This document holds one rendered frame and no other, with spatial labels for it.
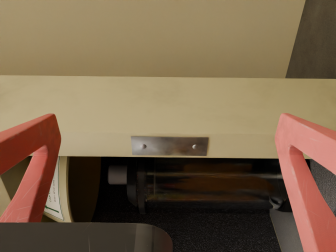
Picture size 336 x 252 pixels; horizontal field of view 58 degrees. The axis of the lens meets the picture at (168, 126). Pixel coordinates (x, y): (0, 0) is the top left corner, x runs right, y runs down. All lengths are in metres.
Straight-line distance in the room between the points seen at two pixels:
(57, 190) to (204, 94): 0.20
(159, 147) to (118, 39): 0.45
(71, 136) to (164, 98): 0.10
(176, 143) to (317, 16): 0.42
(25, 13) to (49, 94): 0.40
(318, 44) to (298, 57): 0.08
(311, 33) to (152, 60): 0.33
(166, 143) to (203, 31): 0.44
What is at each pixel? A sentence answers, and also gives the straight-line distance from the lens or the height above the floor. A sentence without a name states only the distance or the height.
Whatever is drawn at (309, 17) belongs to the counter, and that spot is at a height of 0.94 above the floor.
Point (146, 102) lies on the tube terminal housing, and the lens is 0.32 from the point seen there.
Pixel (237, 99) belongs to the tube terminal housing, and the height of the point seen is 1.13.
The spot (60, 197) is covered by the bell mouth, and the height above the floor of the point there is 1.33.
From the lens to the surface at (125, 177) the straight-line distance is 0.43.
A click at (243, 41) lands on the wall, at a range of 0.71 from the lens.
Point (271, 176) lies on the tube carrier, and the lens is 0.42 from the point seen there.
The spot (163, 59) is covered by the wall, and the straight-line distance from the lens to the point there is 0.71.
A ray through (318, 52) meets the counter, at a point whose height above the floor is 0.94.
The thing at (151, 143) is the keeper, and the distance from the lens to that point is 0.28.
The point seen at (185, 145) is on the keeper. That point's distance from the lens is 0.28.
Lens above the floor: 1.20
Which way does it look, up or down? level
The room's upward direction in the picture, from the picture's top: 89 degrees counter-clockwise
